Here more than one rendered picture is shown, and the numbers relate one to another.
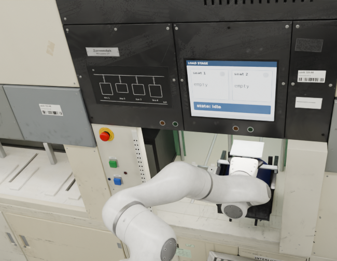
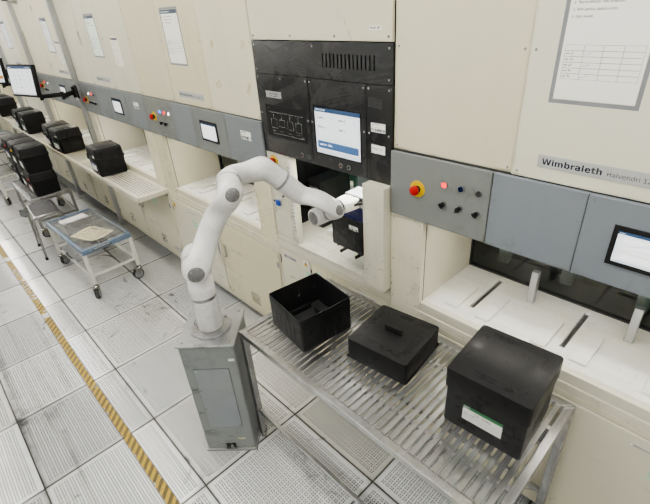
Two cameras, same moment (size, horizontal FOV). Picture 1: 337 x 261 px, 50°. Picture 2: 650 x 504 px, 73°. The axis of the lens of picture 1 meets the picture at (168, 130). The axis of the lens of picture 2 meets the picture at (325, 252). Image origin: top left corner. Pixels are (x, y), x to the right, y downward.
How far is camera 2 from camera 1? 1.26 m
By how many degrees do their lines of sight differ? 22
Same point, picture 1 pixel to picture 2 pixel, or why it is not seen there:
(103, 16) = (275, 69)
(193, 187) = (266, 173)
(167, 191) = (248, 168)
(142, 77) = (292, 117)
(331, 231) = (400, 273)
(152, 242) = (223, 185)
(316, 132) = (384, 176)
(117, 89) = (279, 124)
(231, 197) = (304, 199)
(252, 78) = (347, 125)
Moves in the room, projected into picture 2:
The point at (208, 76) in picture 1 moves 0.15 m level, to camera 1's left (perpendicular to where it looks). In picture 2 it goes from (325, 120) to (295, 119)
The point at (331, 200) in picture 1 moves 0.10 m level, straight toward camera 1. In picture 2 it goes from (398, 241) to (381, 248)
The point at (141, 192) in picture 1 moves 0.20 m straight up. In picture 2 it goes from (237, 167) to (229, 118)
